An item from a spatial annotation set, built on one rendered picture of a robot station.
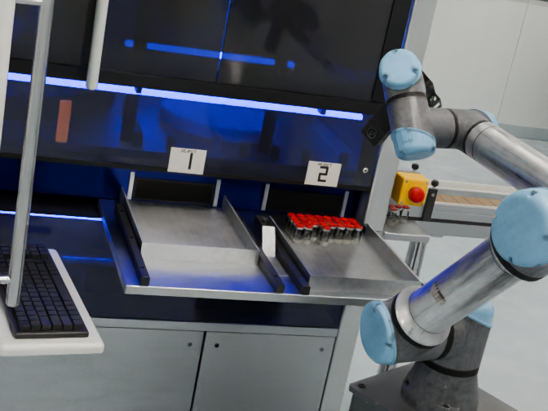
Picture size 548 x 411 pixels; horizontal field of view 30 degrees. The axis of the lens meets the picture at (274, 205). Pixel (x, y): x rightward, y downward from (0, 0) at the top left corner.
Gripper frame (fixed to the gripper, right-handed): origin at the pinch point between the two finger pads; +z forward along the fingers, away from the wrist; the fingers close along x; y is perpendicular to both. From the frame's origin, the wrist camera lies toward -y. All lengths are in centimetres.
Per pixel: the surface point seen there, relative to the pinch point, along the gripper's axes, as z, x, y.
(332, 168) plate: 29.1, 11.6, -17.5
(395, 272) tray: 23.1, -19.2, -20.8
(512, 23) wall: 528, 165, 162
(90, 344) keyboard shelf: -28, -4, -75
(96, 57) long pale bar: -18, 49, -43
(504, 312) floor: 259, -22, 7
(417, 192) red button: 39.8, -3.6, -4.1
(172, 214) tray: 17, 23, -54
